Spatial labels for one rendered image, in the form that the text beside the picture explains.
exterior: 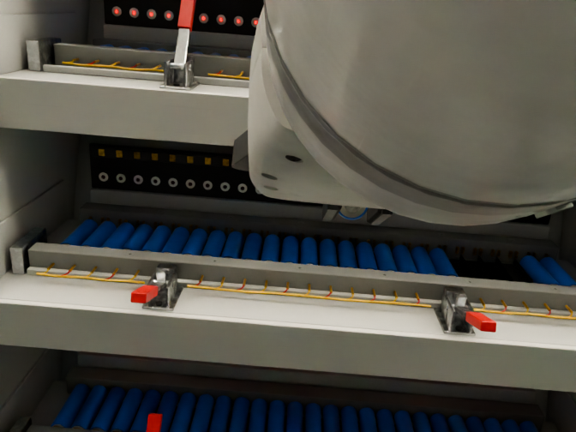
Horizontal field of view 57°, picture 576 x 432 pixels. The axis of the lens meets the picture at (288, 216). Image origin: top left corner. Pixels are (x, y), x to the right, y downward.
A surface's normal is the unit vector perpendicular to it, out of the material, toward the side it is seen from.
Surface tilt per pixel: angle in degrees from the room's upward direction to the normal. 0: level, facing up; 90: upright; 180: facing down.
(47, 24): 90
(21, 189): 90
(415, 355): 111
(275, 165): 163
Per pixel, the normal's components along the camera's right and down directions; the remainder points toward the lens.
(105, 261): -0.04, 0.37
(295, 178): -0.22, 0.96
